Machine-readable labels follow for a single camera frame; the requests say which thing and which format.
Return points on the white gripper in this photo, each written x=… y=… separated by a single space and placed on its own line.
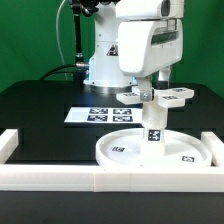
x=145 y=47

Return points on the white cross-shaped table base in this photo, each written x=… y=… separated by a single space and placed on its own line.
x=167 y=98

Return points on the white round table top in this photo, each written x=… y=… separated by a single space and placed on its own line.
x=166 y=149

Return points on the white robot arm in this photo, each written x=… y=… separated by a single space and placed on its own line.
x=104 y=70

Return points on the white marker sheet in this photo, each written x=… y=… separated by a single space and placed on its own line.
x=104 y=115

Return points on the white right fence bar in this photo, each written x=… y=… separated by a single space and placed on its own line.
x=216 y=146

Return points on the white fence bar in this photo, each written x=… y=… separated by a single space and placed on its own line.
x=8 y=143
x=100 y=179
x=216 y=146

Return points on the white left fence bar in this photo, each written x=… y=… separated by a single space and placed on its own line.
x=8 y=143

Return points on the white front fence bar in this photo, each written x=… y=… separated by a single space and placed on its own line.
x=100 y=179

